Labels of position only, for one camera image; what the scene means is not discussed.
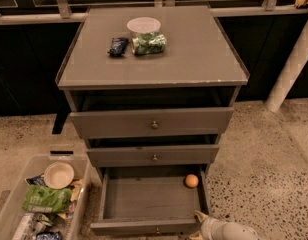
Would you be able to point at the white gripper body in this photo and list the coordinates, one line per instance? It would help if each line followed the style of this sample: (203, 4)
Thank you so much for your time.
(210, 227)

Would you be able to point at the grey bottom drawer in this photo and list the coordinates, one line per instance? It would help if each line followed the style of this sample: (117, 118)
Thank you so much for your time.
(150, 200)

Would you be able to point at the grey drawer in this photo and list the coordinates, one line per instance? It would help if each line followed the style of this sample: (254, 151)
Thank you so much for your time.
(150, 200)
(150, 123)
(153, 155)

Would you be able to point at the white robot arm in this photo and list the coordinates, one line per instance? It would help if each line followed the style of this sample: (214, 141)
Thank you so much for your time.
(236, 231)

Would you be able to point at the grey middle drawer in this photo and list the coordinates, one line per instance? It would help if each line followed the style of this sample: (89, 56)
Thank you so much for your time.
(153, 155)

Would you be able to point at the grey top drawer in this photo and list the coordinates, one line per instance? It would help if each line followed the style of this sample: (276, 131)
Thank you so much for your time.
(150, 123)

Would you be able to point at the grey drawer cabinet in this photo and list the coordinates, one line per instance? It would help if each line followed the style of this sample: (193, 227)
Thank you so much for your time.
(199, 68)

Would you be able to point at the orange ball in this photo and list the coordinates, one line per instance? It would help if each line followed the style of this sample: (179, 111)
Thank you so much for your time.
(191, 181)

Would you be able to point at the white paper bowl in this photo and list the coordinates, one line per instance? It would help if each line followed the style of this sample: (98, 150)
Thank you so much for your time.
(58, 175)

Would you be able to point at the clear plastic storage bin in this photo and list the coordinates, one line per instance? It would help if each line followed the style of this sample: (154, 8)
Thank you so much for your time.
(12, 212)

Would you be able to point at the green chip bag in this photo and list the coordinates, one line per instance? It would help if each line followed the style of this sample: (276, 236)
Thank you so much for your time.
(46, 200)

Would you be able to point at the white wrapped package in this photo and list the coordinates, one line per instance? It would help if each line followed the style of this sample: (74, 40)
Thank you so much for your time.
(30, 225)

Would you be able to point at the blue white snack bag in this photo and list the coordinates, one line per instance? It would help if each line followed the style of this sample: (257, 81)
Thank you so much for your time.
(36, 180)

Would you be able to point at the white slanted pillar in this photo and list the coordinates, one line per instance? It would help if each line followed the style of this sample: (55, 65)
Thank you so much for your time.
(290, 72)

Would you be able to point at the clear jar white lid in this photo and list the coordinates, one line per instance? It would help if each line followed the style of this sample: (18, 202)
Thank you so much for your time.
(146, 37)

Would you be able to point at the dark blue snack packet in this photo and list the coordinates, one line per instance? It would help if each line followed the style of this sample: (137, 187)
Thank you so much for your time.
(118, 46)

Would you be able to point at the metal window railing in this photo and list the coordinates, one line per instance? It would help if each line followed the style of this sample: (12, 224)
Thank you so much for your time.
(60, 4)

